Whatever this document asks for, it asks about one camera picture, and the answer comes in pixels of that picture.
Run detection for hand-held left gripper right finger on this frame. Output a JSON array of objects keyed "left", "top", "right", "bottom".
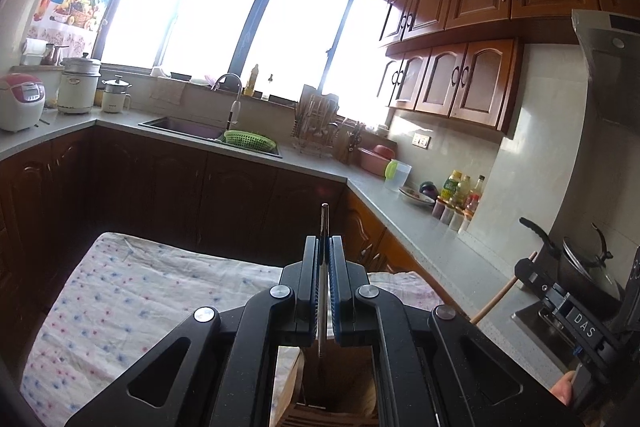
[{"left": 327, "top": 234, "right": 583, "bottom": 427}]

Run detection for wooden utensil holder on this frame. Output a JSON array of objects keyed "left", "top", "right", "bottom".
[{"left": 282, "top": 346, "right": 381, "bottom": 427}]

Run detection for green plastic basket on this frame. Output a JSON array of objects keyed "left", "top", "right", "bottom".
[{"left": 223, "top": 130, "right": 277, "bottom": 152}]

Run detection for white plate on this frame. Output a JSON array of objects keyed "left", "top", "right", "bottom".
[{"left": 398, "top": 187, "right": 436, "bottom": 206}]

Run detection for clear cup with green lid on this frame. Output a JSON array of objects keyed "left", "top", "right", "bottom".
[{"left": 384, "top": 159, "right": 412, "bottom": 192}]

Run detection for knife block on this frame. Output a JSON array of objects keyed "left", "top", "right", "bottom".
[{"left": 334, "top": 119, "right": 367, "bottom": 166}]

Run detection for wooden upper cabinets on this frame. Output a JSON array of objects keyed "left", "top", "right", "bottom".
[{"left": 378, "top": 0, "right": 640, "bottom": 136}]

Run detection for wooden lower cabinets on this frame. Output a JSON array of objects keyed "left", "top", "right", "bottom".
[{"left": 0, "top": 127, "right": 451, "bottom": 358}]

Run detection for white dish cloth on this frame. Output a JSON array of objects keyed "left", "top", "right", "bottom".
[{"left": 150, "top": 77, "right": 186, "bottom": 106}]

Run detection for large kitchen window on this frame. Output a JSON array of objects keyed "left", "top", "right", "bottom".
[{"left": 100, "top": 0, "right": 402, "bottom": 124}]

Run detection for steel range hood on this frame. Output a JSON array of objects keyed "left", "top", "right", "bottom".
[{"left": 571, "top": 9, "right": 640, "bottom": 128}]

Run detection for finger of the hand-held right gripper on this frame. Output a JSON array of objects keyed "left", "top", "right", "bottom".
[{"left": 515, "top": 257, "right": 553, "bottom": 305}]

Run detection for chrome faucet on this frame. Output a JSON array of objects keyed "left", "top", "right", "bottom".
[{"left": 211, "top": 73, "right": 244, "bottom": 131}]

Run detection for pink white rice cooker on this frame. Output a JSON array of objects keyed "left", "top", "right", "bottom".
[{"left": 0, "top": 73, "right": 47, "bottom": 132}]

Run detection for gas stove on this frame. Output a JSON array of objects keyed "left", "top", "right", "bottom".
[{"left": 511, "top": 302, "right": 583, "bottom": 373}]

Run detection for wire dish rack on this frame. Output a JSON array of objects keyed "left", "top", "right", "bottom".
[{"left": 290, "top": 84, "right": 342, "bottom": 156}]

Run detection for person's right hand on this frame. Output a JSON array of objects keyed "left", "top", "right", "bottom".
[{"left": 551, "top": 371, "right": 576, "bottom": 407}]

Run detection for metal chopstick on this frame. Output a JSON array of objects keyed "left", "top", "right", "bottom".
[{"left": 316, "top": 203, "right": 332, "bottom": 390}]

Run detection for yellow oil bottle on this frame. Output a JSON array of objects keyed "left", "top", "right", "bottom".
[{"left": 442, "top": 170, "right": 463, "bottom": 208}]

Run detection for small white electric pot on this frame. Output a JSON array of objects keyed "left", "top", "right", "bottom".
[{"left": 101, "top": 75, "right": 133, "bottom": 114}]

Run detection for wooden cabinets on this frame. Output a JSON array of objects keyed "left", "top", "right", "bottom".
[
  {"left": 378, "top": 0, "right": 640, "bottom": 136},
  {"left": 0, "top": 127, "right": 451, "bottom": 358}
]

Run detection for long wooden chopstick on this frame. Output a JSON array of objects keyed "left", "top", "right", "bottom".
[{"left": 470, "top": 251, "right": 539, "bottom": 326}]

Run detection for pink plastic basin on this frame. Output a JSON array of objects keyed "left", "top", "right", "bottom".
[{"left": 357, "top": 144, "right": 399, "bottom": 175}]

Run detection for large white steamer pot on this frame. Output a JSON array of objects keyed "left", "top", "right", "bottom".
[{"left": 56, "top": 53, "right": 102, "bottom": 114}]

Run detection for floral tablecloth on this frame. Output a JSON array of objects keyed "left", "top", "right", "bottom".
[{"left": 20, "top": 232, "right": 436, "bottom": 427}]

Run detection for black wok with glass lid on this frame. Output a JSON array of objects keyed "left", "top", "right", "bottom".
[{"left": 520, "top": 217, "right": 627, "bottom": 314}]

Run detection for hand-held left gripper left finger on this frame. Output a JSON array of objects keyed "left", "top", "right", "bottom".
[{"left": 64, "top": 234, "right": 321, "bottom": 427}]

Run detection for paper towel roll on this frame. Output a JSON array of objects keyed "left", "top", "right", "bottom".
[{"left": 24, "top": 38, "right": 48, "bottom": 66}]

